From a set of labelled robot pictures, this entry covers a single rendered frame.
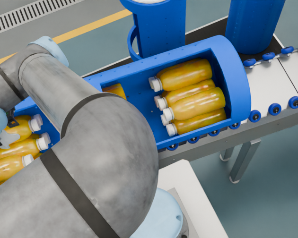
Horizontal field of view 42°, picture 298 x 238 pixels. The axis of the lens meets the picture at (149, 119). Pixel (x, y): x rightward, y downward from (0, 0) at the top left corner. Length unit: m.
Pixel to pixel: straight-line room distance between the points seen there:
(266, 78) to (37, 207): 1.23
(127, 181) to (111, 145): 0.04
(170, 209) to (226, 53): 0.55
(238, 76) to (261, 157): 1.27
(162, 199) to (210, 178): 1.53
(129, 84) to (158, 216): 0.67
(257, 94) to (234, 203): 0.95
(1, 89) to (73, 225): 0.41
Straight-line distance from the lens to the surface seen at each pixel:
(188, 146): 1.34
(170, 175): 1.07
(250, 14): 2.19
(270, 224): 2.26
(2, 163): 1.21
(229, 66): 1.13
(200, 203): 1.05
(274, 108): 1.38
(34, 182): 0.35
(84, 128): 0.37
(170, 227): 0.74
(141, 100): 1.35
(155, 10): 1.56
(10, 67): 0.71
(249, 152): 1.79
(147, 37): 1.69
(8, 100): 0.71
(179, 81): 1.21
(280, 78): 1.50
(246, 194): 2.27
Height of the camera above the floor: 2.17
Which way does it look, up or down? 65 degrees down
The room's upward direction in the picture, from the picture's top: 9 degrees counter-clockwise
